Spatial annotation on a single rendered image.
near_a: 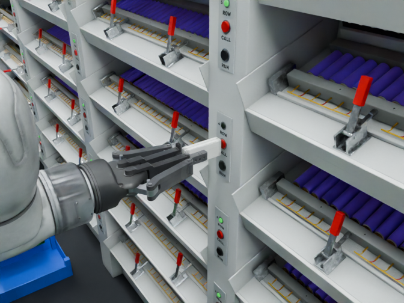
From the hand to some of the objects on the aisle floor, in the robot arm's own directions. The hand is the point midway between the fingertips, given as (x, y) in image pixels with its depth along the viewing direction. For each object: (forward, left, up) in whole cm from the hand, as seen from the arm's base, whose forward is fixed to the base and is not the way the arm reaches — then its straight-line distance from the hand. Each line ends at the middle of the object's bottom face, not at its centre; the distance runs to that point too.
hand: (202, 151), depth 71 cm
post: (+13, -4, -85) cm, 86 cm away
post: (+55, +130, -85) cm, 164 cm away
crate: (+4, +88, -84) cm, 122 cm away
